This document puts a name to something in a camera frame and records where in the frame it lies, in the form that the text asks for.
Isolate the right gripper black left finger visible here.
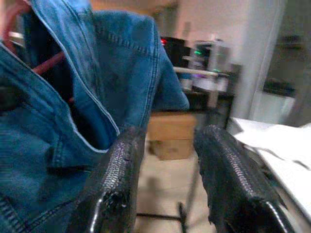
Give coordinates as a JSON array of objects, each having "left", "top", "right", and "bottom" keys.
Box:
[{"left": 70, "top": 126, "right": 147, "bottom": 233}]

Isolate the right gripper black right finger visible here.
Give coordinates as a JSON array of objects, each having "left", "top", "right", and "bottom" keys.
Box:
[{"left": 193, "top": 124, "right": 297, "bottom": 233}]

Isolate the white t-shirt with black print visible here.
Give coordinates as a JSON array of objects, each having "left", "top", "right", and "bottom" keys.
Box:
[{"left": 229, "top": 117, "right": 311, "bottom": 170}]

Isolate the blue denim jacket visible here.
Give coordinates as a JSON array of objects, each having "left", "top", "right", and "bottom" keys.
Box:
[{"left": 0, "top": 0, "right": 190, "bottom": 233}]

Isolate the red plastic clothes hanger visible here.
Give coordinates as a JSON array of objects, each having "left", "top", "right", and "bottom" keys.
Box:
[{"left": 1, "top": 0, "right": 75, "bottom": 104}]

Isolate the brown cardboard box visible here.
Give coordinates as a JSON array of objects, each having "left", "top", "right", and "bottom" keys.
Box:
[{"left": 147, "top": 113, "right": 197, "bottom": 161}]

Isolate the glass sliding door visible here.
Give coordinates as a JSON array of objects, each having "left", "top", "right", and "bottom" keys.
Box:
[{"left": 250, "top": 0, "right": 311, "bottom": 127}]

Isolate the white device with green light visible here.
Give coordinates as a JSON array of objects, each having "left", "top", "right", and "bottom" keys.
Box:
[{"left": 190, "top": 40, "right": 230, "bottom": 72}]

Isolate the black equipment shelf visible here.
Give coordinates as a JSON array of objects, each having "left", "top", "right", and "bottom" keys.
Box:
[{"left": 159, "top": 36, "right": 241, "bottom": 127}]

